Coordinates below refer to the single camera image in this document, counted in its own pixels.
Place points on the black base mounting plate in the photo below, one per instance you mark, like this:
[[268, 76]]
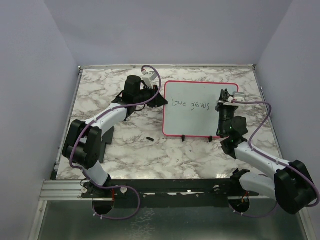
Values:
[[166, 193]]

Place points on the aluminium table frame rail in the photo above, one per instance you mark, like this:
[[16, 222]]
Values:
[[62, 190]]

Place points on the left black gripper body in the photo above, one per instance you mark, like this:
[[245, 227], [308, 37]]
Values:
[[148, 93]]

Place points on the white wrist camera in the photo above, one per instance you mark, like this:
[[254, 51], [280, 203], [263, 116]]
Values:
[[148, 77], [236, 97]]

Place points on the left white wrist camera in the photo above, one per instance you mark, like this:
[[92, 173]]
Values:
[[148, 77]]

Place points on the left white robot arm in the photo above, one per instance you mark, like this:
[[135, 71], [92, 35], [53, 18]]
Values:
[[85, 140]]

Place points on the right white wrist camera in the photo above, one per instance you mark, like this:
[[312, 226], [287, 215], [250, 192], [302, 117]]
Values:
[[236, 97]]

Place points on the red framed whiteboard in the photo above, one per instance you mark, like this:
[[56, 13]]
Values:
[[190, 111]]

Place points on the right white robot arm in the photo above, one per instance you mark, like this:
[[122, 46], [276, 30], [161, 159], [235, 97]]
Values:
[[289, 183]]

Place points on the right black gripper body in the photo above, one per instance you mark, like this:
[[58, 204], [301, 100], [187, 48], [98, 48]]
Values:
[[226, 113]]

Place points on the black foam pad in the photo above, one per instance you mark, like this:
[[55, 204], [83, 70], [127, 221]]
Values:
[[107, 139]]

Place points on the black marker cap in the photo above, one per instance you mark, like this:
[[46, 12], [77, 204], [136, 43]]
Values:
[[150, 139]]

